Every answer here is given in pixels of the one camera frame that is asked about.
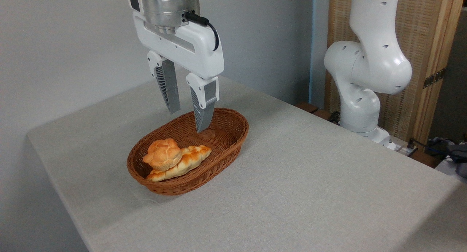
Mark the dark grey bag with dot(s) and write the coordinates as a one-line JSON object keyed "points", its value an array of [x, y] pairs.
{"points": [[458, 155]]}

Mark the braided golden bread loaf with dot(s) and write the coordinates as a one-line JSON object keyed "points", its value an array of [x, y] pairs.
{"points": [[191, 157]]}

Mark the pale blue wall column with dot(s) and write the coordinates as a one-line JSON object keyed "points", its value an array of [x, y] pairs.
{"points": [[318, 44]]}

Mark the round orange bread roll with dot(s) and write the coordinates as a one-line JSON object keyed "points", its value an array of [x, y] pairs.
{"points": [[163, 154]]}

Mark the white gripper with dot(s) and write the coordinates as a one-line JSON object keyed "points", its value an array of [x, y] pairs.
{"points": [[197, 49]]}

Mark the dark metal screen hinge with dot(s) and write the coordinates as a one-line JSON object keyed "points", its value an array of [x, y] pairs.
{"points": [[434, 78]]}

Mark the black clamp knob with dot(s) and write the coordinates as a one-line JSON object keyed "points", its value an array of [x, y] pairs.
{"points": [[334, 117]]}

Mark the brown woven wicker basket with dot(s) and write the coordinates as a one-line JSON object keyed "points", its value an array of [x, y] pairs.
{"points": [[222, 131]]}

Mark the grey tablecloth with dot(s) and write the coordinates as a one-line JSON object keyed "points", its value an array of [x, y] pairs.
{"points": [[292, 186]]}

